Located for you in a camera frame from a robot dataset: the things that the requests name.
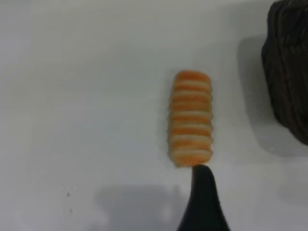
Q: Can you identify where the spiral twisted bread roll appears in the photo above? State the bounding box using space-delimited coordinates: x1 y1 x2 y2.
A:
167 69 215 168

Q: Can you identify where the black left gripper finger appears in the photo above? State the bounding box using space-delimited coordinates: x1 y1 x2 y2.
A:
177 165 231 231

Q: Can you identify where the black woven wicker basket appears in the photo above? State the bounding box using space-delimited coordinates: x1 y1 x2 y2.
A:
261 0 308 146

